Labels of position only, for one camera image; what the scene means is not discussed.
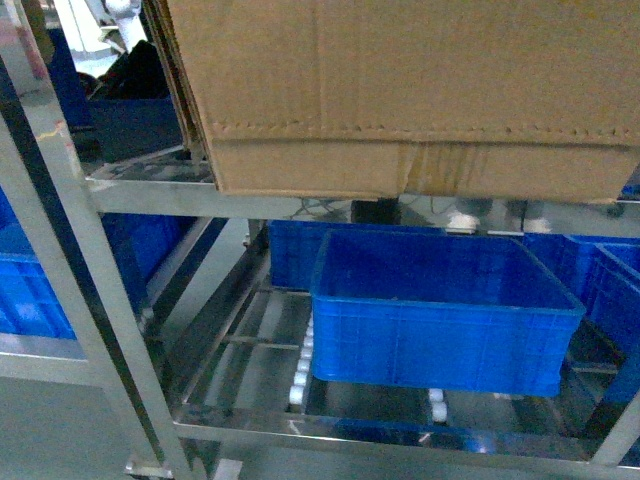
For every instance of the black bag in crate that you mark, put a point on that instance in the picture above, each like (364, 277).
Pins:
(135, 75)

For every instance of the blue plastic crate right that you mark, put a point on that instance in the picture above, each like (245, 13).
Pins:
(603, 273)

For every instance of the stainless steel shelf rack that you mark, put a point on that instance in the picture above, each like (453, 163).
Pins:
(61, 208)

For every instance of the blue plastic crate rear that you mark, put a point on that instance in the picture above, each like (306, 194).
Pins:
(294, 247)

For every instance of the blue plastic crate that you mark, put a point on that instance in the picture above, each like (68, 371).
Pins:
(33, 289)
(603, 273)
(294, 247)
(477, 314)

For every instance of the dark blue crate upper left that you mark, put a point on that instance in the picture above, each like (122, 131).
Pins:
(108, 130)

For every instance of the large cardboard box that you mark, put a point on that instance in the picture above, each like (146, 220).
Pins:
(530, 100)

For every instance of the blue plastic crate front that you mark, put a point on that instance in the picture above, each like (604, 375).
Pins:
(477, 314)

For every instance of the blue plastic crate left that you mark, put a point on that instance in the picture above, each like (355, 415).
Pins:
(33, 289)

